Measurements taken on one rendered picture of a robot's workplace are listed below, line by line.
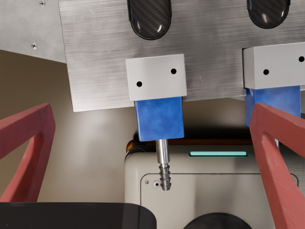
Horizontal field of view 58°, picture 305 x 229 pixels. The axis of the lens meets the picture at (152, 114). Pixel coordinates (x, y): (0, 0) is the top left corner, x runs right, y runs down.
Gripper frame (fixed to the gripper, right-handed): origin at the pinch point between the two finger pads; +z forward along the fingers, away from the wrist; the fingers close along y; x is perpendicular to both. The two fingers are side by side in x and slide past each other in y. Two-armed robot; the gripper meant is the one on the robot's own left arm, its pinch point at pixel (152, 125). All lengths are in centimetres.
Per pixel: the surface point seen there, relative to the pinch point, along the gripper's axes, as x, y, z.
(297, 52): 1.6, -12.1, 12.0
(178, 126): 8.1, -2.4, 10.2
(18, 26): 2.4, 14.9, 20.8
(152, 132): 8.6, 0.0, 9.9
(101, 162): 77, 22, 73
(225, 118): 60, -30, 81
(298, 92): 5.3, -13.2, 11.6
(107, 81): 5.1, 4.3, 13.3
